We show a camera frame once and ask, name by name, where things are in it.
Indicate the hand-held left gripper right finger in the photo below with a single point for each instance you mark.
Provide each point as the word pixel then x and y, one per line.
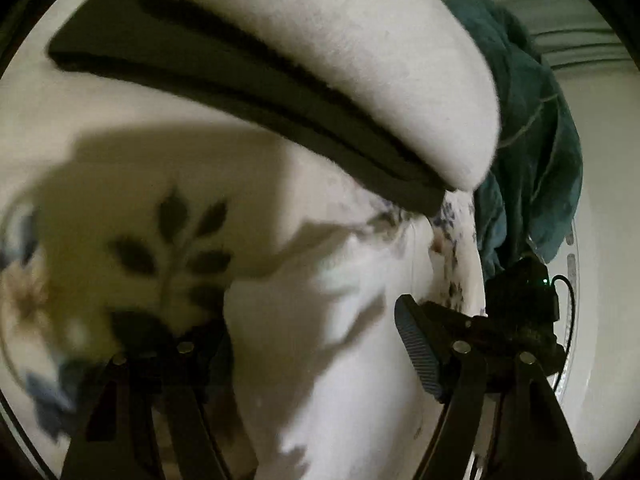
pixel 419 347

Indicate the white floral printed cloth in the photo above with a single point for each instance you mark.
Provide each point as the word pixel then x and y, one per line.
pixel 325 360

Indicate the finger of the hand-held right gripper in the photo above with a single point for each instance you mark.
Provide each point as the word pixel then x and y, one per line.
pixel 472 325

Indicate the white fleece cloth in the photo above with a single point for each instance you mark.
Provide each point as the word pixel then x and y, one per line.
pixel 360 55

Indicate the teal cloth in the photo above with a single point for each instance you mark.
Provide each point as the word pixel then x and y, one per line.
pixel 530 170

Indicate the striped blanket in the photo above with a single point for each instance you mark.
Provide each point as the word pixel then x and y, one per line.
pixel 540 5

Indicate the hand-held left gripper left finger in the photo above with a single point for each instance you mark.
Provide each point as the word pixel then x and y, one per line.
pixel 194 402

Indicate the dark folded cloth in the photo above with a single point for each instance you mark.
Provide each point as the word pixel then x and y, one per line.
pixel 240 75

